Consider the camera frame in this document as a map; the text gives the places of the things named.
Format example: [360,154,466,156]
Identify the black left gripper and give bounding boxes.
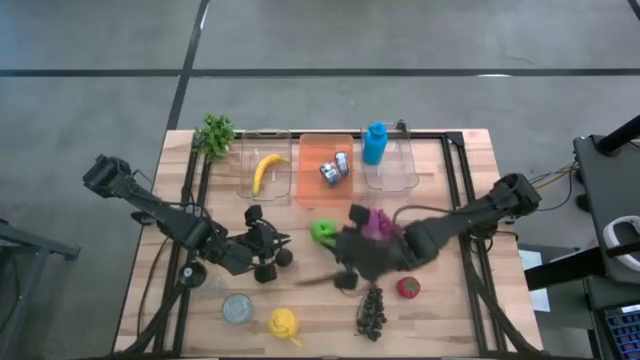
[224,203,294,285]

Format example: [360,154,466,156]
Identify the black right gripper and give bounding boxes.
[332,203,419,292]

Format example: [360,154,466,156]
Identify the magenta squeeze bottle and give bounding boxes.
[360,208,390,242]

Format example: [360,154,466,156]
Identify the red toy grape bunch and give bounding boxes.
[374,208,409,242]

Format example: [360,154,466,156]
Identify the red toy strawberry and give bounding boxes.
[396,275,422,300]

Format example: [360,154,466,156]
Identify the dark blue toy grape bunch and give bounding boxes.
[355,283,388,343]

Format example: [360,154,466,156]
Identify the yellow toy banana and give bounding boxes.
[251,153,291,198]

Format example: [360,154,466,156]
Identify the tin can gold lid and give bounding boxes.
[319,161,343,188]

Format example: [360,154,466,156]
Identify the yellow squeeze bottle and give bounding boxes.
[267,307,304,349]

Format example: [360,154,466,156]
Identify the tin can silver lid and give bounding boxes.
[221,292,255,325]

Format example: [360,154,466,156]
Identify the tin can blue label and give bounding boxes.
[333,151,351,178]

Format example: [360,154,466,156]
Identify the blue squeeze bottle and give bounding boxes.
[362,122,389,166]

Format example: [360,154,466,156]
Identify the green toy apple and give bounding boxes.
[310,218,339,249]

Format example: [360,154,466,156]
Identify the clear plastic bin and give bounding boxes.
[359,122,420,194]
[235,128,294,204]

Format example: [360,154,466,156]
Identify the orange plastic bin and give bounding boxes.
[295,132,356,210]

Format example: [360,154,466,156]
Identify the green potted plant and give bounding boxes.
[192,112,236,164]

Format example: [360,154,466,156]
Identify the grey headphones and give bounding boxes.
[602,214,640,274]

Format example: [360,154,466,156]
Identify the black side desk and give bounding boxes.
[572,114,640,360]

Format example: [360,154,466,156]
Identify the grey metal stand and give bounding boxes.
[0,219,81,360]

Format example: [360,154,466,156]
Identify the backlit keyboard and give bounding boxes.
[602,304,640,360]

